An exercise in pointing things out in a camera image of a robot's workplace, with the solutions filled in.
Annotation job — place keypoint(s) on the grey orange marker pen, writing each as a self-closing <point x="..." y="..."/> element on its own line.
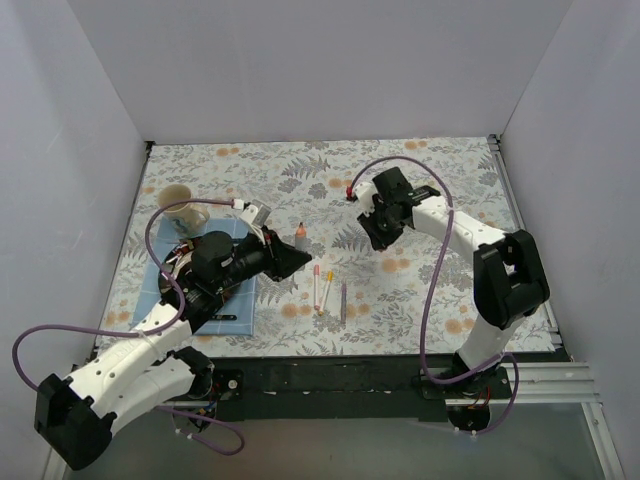
<point x="300" y="239"/>

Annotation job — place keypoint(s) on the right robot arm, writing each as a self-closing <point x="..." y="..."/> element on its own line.
<point x="509" y="282"/>

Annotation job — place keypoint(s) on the floral tablecloth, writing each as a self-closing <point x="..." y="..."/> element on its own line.
<point x="398" y="302"/>

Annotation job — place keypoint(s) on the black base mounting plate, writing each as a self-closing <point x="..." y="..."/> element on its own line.
<point x="343" y="387"/>

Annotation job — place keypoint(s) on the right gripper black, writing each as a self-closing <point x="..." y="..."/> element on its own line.
<point x="375" y="226"/>

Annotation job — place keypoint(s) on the purple marker pen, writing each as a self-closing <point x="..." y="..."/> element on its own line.
<point x="343" y="303"/>

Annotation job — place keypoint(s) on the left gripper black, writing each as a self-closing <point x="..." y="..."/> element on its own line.
<point x="273" y="251"/>

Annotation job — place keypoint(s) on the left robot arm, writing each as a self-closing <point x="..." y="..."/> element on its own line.
<point x="79" y="415"/>

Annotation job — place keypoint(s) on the aluminium frame rail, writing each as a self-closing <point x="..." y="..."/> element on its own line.
<point x="556" y="429"/>

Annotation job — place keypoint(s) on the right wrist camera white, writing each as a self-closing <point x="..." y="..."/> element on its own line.
<point x="362" y="194"/>

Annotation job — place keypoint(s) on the white pink marker pen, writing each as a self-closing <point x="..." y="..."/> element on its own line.
<point x="316" y="287"/>

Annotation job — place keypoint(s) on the beige ceramic mug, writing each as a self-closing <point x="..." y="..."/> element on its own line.
<point x="187" y="218"/>

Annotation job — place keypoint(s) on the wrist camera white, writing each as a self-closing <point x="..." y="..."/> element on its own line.
<point x="255" y="215"/>
<point x="362" y="194"/>

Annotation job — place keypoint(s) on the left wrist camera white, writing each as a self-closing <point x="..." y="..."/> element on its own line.
<point x="255" y="215"/>

